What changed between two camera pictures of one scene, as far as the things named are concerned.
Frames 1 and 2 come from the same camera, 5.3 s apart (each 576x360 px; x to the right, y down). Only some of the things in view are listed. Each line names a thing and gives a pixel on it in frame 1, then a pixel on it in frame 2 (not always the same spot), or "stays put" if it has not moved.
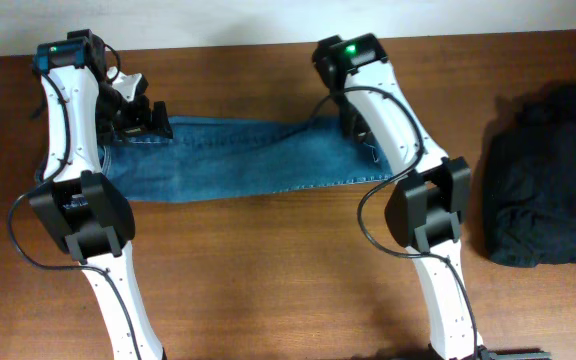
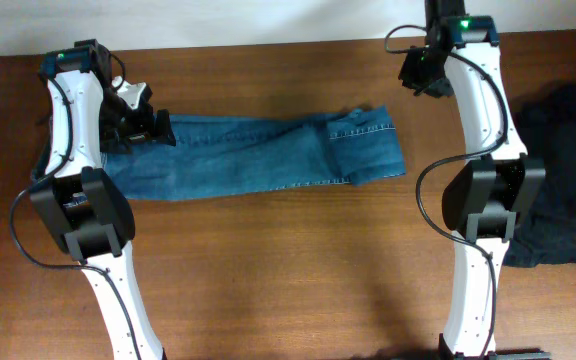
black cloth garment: (546, 180) stays put
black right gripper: (351, 127) -> (409, 74)
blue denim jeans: (227, 157) stays put
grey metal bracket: (491, 355) stays put
